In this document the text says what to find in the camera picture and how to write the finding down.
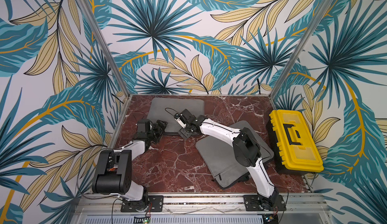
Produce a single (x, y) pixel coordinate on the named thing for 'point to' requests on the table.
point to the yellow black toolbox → (294, 145)
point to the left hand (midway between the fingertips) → (166, 127)
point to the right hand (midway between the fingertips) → (186, 127)
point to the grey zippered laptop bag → (164, 109)
